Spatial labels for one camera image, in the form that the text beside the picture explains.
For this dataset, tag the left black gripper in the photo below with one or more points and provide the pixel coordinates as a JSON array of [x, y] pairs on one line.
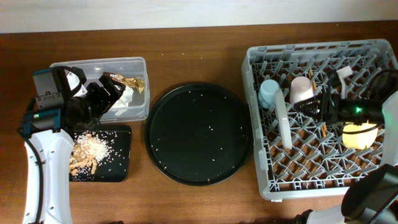
[[94, 94]]

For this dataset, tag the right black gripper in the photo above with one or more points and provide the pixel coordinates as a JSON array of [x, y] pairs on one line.
[[325, 107]]

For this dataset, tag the white napkin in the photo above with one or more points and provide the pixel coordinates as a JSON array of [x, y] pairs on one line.
[[121, 105]]

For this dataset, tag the gold snack wrapper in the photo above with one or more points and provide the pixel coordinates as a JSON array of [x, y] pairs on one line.
[[136, 83]]

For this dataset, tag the pink plastic cup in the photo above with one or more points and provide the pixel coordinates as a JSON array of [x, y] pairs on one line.
[[300, 89]]

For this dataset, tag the wooden chopstick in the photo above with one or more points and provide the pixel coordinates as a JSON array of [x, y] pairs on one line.
[[310, 75], [324, 129]]

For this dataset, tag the light grey plate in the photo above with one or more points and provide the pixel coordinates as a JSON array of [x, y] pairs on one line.
[[283, 119]]

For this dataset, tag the blue plastic cup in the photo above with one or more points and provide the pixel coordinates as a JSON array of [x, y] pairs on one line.
[[266, 94]]

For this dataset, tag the yellow bowl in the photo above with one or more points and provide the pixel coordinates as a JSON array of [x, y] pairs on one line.
[[361, 140]]

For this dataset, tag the food scraps pile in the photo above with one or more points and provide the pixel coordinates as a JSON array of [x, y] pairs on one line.
[[88, 153]]

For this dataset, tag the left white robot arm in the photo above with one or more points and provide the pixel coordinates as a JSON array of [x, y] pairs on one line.
[[64, 99]]

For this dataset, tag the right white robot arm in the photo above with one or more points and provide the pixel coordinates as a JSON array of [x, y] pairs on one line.
[[373, 199]]

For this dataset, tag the grey dishwasher rack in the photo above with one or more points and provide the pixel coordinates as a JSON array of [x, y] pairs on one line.
[[315, 166]]

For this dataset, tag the clear plastic waste bin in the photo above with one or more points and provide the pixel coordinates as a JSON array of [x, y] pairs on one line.
[[129, 67]]

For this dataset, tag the black rectangular tray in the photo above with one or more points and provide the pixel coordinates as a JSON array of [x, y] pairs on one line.
[[115, 167]]

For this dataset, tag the round black serving tray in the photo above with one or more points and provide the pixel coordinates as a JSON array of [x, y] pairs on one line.
[[199, 134]]

